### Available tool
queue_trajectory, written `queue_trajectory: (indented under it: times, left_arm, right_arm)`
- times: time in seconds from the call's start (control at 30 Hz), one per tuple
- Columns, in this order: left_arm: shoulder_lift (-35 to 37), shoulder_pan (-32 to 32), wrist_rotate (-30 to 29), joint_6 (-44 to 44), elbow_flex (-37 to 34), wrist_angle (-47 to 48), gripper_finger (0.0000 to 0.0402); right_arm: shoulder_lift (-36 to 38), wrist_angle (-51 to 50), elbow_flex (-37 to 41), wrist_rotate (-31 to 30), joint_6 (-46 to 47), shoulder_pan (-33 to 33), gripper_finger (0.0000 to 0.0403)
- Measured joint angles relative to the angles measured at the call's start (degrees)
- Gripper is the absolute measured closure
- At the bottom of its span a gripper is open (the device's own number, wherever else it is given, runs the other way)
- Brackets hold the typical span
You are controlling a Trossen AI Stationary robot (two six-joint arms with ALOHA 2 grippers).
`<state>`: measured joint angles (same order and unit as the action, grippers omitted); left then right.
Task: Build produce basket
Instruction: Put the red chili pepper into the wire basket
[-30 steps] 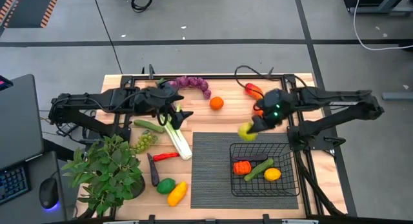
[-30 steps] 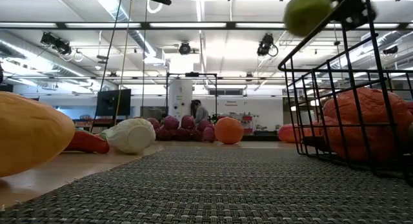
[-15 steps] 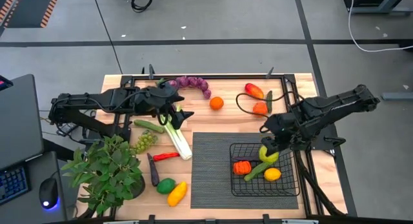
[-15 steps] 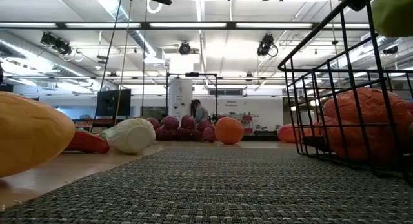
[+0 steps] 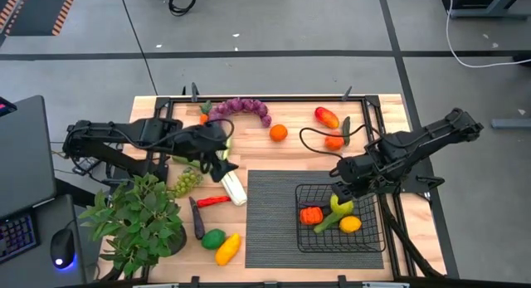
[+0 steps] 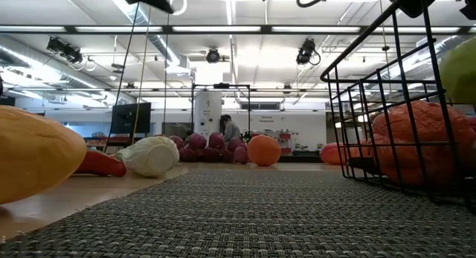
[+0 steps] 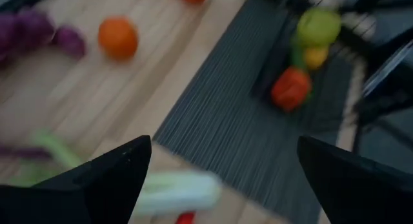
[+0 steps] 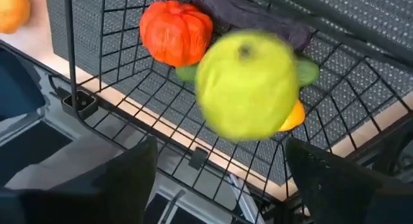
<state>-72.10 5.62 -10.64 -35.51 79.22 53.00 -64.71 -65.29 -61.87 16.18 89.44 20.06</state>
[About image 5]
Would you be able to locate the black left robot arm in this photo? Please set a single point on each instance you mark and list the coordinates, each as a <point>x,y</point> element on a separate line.
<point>108,132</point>

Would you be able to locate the green avocado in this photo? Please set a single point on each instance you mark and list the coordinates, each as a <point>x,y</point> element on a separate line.
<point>213,239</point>

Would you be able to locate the black computer mouse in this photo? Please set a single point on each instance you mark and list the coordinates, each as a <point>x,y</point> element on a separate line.
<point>62,246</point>

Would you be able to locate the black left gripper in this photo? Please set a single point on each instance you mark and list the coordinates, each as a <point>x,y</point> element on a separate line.
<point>203,140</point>

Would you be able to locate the black device red screen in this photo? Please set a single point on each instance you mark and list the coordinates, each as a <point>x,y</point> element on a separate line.
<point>5,107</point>

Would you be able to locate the backlit black keyboard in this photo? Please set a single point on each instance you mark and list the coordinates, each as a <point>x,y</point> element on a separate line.
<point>16,236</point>

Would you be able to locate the orange fruit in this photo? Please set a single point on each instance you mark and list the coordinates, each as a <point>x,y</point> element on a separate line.
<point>278,133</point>

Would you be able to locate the small orange pepper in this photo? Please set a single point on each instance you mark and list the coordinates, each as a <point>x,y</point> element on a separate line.
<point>311,216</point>

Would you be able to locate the grey furniture foot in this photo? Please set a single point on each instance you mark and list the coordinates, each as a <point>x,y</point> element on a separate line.
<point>510,123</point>

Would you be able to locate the yellow squash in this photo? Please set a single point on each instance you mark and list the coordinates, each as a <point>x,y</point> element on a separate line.
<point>227,250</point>

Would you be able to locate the red yellow mango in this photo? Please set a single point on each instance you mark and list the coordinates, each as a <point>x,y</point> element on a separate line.
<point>327,118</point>

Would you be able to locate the yellow lemon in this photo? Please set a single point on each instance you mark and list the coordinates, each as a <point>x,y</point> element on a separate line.
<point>350,224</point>

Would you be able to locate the green romaine lettuce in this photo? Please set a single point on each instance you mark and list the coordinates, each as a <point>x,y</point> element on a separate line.
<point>325,223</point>

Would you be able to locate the red orange apple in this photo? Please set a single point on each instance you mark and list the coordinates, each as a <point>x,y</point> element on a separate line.
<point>334,143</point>

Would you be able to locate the grey woven placemat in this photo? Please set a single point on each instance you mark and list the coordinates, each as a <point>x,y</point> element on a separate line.
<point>269,230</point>

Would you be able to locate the white bok choy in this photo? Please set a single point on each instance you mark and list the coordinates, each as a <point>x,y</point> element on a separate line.
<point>235,190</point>

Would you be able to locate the small orange carrot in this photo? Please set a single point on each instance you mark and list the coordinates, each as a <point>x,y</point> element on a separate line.
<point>203,118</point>

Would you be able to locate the dark grey desk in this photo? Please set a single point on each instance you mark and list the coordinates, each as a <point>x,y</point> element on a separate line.
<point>41,275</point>

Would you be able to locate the purple grape bunch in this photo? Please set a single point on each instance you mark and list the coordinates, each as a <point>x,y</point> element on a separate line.
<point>240,105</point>

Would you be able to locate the red chili pepper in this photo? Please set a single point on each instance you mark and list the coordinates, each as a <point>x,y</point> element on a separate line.
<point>212,201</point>

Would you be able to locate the green grape bunch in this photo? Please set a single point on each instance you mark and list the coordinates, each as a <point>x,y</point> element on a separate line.
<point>186,183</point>

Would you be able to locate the green potted plant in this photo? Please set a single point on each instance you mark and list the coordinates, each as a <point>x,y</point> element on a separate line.
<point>137,221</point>

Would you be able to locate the black laptop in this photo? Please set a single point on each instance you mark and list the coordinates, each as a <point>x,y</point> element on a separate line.
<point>25,155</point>

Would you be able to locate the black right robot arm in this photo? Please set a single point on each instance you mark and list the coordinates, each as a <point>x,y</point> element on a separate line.
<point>427,134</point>

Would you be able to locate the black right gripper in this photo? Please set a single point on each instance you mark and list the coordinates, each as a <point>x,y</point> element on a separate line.
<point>354,174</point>

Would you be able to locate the hazard striped floor mat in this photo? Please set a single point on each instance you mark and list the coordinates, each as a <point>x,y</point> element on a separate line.
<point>37,14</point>

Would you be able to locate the black metal rig frame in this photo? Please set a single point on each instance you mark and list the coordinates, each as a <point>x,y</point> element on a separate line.
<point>298,99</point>

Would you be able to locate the black power adapter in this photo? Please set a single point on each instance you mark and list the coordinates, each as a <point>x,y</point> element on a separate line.
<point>85,165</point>

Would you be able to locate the long purple eggplant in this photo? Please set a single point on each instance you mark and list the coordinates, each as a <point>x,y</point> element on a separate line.
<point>198,223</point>

